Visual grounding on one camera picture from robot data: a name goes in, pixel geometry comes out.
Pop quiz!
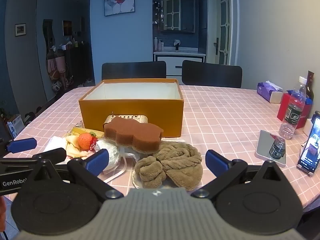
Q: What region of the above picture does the clear plastic bag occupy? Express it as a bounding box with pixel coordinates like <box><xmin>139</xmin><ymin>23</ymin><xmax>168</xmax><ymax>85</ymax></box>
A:
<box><xmin>96</xmin><ymin>140</ymin><xmax>138</xmax><ymax>184</ymax></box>

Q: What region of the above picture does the red toy strawberry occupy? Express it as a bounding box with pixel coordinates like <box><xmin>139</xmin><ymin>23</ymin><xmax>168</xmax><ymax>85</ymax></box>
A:
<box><xmin>78</xmin><ymin>133</ymin><xmax>98</xmax><ymax>151</ymax></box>

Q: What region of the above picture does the brown flower-shaped sponge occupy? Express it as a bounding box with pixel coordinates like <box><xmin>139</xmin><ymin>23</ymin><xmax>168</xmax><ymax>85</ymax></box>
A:
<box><xmin>103</xmin><ymin>117</ymin><xmax>164</xmax><ymax>153</ymax></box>

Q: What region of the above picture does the white phone stand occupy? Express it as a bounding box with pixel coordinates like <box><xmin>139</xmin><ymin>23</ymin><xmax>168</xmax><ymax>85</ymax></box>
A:
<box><xmin>296</xmin><ymin>164</ymin><xmax>315</xmax><ymax>176</ymax></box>

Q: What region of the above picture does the pink checkered tablecloth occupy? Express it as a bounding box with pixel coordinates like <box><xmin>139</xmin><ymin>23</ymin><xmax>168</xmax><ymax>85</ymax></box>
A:
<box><xmin>4</xmin><ymin>85</ymin><xmax>320</xmax><ymax>208</ymax></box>

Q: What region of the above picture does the white glazed door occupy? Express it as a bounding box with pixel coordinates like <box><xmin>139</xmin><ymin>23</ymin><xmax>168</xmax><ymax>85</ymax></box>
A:
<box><xmin>212</xmin><ymin>0</ymin><xmax>238</xmax><ymax>65</ymax></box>

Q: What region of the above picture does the brown plush toy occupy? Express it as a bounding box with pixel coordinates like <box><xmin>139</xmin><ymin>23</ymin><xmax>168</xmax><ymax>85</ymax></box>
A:
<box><xmin>134</xmin><ymin>141</ymin><xmax>203</xmax><ymax>190</ymax></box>

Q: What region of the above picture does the clear water bottle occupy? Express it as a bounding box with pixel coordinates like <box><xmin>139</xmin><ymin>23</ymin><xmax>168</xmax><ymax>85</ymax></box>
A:
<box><xmin>279</xmin><ymin>77</ymin><xmax>307</xmax><ymax>140</ymax></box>

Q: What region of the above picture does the small framed wall picture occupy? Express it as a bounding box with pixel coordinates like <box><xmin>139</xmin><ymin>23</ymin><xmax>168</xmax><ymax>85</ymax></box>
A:
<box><xmin>15</xmin><ymin>23</ymin><xmax>26</xmax><ymax>37</ymax></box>

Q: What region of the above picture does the orange cardboard box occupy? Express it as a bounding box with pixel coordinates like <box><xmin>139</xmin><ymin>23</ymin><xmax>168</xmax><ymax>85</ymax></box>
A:
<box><xmin>79</xmin><ymin>78</ymin><xmax>185</xmax><ymax>138</ymax></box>

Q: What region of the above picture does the black chair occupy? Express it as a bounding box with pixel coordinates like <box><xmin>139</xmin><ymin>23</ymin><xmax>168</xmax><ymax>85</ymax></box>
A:
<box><xmin>101</xmin><ymin>61</ymin><xmax>167</xmax><ymax>81</ymax></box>
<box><xmin>182</xmin><ymin>60</ymin><xmax>243</xmax><ymax>89</ymax></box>

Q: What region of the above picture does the yellow cloth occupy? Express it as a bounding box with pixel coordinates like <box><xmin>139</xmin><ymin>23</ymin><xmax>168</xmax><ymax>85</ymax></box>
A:
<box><xmin>64</xmin><ymin>127</ymin><xmax>104</xmax><ymax>158</ymax></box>

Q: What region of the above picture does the pink hanging bag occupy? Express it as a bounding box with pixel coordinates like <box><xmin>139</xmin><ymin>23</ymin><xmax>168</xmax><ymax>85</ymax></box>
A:
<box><xmin>55</xmin><ymin>50</ymin><xmax>67</xmax><ymax>74</ymax></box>

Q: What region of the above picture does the white vanity cabinet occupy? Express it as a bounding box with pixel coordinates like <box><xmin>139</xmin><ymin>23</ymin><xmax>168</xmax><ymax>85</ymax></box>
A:
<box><xmin>153</xmin><ymin>50</ymin><xmax>206</xmax><ymax>78</ymax></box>

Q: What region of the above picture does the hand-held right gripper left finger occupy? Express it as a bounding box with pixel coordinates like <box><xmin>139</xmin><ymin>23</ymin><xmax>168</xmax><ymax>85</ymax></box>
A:
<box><xmin>27</xmin><ymin>149</ymin><xmax>124</xmax><ymax>200</ymax></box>

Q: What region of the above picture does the mirrored wall cabinet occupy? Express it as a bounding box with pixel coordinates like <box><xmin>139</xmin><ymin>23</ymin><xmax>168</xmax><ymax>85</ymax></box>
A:
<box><xmin>160</xmin><ymin>0</ymin><xmax>196</xmax><ymax>33</ymax></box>

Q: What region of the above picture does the dark glass bottle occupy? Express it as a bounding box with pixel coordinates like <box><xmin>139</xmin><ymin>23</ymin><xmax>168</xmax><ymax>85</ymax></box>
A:
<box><xmin>305</xmin><ymin>70</ymin><xmax>315</xmax><ymax>100</ymax></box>

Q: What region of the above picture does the white floor box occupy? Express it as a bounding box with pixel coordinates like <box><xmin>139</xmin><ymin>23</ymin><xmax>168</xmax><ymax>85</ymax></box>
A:
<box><xmin>7</xmin><ymin>115</ymin><xmax>25</xmax><ymax>138</ymax></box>

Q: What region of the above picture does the dark wall picture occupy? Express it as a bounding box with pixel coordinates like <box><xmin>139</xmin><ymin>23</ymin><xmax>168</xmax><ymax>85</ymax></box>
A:
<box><xmin>62</xmin><ymin>20</ymin><xmax>73</xmax><ymax>36</ymax></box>

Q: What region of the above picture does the dark sideboard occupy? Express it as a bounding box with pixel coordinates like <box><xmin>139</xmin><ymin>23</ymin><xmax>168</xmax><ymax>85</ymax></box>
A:
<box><xmin>65</xmin><ymin>42</ymin><xmax>95</xmax><ymax>87</ymax></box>

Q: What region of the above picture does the person's left forearm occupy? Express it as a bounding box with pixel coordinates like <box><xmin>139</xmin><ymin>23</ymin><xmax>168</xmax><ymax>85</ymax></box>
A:
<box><xmin>0</xmin><ymin>197</ymin><xmax>7</xmax><ymax>232</ymax></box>

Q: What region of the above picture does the purple tissue pack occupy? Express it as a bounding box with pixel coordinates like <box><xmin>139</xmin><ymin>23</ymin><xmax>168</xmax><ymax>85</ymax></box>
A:
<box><xmin>257</xmin><ymin>81</ymin><xmax>284</xmax><ymax>103</ymax></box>

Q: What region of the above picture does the red box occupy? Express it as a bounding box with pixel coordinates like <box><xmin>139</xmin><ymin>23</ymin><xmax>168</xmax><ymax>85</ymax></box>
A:
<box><xmin>276</xmin><ymin>93</ymin><xmax>313</xmax><ymax>129</ymax></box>

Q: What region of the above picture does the white cloth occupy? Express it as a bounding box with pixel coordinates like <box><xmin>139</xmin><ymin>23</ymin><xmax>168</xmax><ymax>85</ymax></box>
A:
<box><xmin>44</xmin><ymin>136</ymin><xmax>68</xmax><ymax>153</ymax></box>

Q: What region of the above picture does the smartphone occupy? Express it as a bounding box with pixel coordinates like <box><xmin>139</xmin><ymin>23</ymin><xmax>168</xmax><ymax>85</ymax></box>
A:
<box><xmin>297</xmin><ymin>114</ymin><xmax>320</xmax><ymax>173</ymax></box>

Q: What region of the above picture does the white framed table mirror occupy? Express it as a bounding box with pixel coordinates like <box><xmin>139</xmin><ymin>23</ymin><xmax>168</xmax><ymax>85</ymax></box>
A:
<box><xmin>254</xmin><ymin>130</ymin><xmax>287</xmax><ymax>168</ymax></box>

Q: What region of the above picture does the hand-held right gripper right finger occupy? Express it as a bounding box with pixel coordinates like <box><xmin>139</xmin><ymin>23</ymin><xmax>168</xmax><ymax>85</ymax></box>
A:
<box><xmin>191</xmin><ymin>149</ymin><xmax>295</xmax><ymax>200</ymax></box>

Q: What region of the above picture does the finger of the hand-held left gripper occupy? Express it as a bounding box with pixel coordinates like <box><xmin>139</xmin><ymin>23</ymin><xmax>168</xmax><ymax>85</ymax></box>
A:
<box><xmin>0</xmin><ymin>137</ymin><xmax>37</xmax><ymax>154</ymax></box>
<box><xmin>0</xmin><ymin>147</ymin><xmax>67</xmax><ymax>173</ymax></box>

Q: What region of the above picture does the pair of shoes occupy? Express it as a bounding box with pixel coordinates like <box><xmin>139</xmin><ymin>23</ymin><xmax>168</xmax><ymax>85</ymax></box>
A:
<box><xmin>77</xmin><ymin>79</ymin><xmax>95</xmax><ymax>88</ymax></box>

